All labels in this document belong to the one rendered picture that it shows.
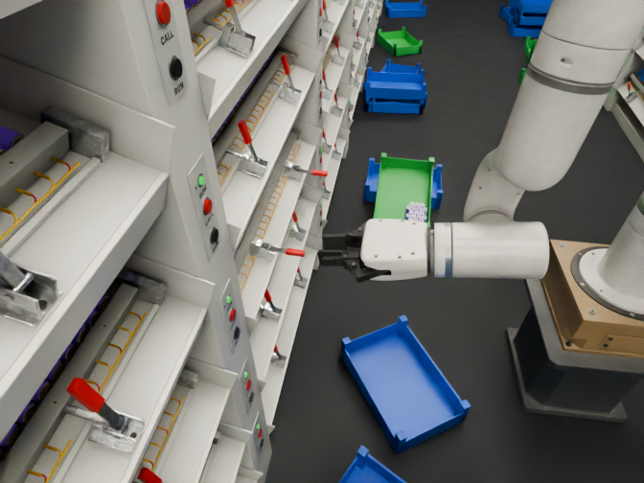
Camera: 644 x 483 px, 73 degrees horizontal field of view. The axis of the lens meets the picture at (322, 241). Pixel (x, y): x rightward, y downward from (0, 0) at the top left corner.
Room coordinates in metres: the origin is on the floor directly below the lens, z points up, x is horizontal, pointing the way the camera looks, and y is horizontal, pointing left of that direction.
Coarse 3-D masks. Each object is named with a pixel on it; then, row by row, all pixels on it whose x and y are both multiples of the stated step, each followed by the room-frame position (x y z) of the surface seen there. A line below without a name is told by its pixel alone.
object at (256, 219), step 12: (288, 144) 0.95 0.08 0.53; (276, 168) 0.84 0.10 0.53; (276, 180) 0.80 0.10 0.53; (264, 192) 0.75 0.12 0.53; (276, 192) 0.77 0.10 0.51; (264, 204) 0.71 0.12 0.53; (276, 204) 0.74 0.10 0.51; (252, 228) 0.63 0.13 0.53; (252, 240) 0.61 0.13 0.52; (240, 252) 0.57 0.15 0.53; (240, 264) 0.54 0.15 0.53; (252, 264) 0.56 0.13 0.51
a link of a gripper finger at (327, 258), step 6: (318, 252) 0.49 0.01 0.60; (324, 252) 0.49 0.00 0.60; (330, 252) 0.49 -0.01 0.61; (336, 252) 0.49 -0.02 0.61; (318, 258) 0.49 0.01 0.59; (324, 258) 0.49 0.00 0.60; (330, 258) 0.48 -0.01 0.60; (336, 258) 0.48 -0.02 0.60; (324, 264) 0.48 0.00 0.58; (330, 264) 0.48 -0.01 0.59; (336, 264) 0.48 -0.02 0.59; (342, 264) 0.48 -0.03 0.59; (348, 264) 0.47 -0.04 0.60; (354, 264) 0.46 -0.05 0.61
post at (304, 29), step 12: (312, 0) 1.02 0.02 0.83; (300, 12) 1.02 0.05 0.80; (312, 12) 1.02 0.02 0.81; (300, 24) 1.02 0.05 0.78; (312, 24) 1.02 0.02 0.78; (288, 36) 1.03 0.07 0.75; (300, 36) 1.02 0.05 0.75; (312, 36) 1.02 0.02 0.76; (312, 48) 1.02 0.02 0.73; (312, 84) 1.02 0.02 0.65; (312, 96) 1.02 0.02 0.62; (312, 108) 1.02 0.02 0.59; (300, 120) 1.02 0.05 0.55; (312, 120) 1.02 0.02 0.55; (312, 156) 1.02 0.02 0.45; (312, 168) 1.02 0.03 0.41; (312, 180) 1.02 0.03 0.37; (312, 228) 1.02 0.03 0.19
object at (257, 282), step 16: (304, 128) 1.02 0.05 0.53; (304, 144) 1.00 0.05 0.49; (304, 160) 0.94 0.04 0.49; (304, 176) 0.87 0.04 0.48; (288, 192) 0.80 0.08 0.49; (272, 208) 0.73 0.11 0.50; (288, 208) 0.75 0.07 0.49; (272, 224) 0.69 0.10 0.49; (256, 240) 0.63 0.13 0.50; (272, 240) 0.64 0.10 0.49; (256, 272) 0.55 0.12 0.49; (256, 288) 0.52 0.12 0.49; (256, 304) 0.48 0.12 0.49; (256, 320) 0.42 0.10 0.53
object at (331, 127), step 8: (336, 88) 1.69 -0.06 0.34; (344, 88) 1.71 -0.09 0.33; (352, 88) 1.70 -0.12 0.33; (336, 96) 1.69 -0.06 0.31; (344, 96) 1.70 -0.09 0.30; (336, 104) 1.55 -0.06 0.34; (344, 104) 1.64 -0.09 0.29; (336, 112) 1.54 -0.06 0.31; (328, 120) 1.49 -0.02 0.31; (336, 120) 1.51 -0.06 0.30; (328, 128) 1.43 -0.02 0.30; (336, 128) 1.45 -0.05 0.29; (328, 136) 1.38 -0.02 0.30; (328, 144) 1.30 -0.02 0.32; (328, 152) 1.28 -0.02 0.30; (328, 160) 1.24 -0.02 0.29
